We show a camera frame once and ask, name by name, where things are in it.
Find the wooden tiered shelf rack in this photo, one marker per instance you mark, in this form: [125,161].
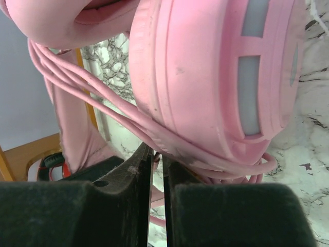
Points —
[16,162]

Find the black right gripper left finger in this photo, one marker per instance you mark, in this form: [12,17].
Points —
[113,210]

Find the pink cat-ear headphones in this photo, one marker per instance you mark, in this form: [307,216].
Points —
[214,81]

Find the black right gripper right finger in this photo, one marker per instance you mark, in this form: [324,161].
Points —
[198,214]

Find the red black headphones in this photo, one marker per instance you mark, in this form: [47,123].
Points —
[53,168]

